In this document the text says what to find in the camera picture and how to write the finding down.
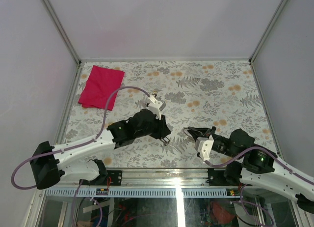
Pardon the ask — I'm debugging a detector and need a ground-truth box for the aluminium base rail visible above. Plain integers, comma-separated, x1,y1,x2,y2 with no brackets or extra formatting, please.
45,169,239,199

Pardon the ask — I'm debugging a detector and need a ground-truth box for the large silver keyring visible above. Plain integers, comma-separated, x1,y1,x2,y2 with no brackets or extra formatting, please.
182,127,193,139

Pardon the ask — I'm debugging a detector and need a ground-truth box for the magenta cloth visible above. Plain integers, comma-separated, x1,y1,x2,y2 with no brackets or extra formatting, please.
78,65,125,109

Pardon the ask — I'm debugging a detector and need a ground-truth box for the black key tag white label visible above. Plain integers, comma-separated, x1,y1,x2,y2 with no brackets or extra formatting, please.
161,137,170,143

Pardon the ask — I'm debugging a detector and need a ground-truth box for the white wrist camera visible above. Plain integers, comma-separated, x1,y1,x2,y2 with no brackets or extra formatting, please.
194,135,214,162
146,95,166,120

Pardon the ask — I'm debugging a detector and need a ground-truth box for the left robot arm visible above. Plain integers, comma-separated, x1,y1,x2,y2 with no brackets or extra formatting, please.
30,109,171,190

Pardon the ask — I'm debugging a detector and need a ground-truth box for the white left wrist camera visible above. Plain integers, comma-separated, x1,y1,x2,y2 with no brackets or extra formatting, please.
146,95,166,120

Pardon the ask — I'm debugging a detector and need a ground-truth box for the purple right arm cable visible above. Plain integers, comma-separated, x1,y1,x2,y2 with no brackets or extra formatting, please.
205,148,314,185

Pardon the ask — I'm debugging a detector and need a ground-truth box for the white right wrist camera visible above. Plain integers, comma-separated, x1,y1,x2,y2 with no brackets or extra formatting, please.
194,135,214,162

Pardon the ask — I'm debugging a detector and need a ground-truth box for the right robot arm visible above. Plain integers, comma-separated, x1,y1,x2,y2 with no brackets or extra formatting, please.
186,126,314,213

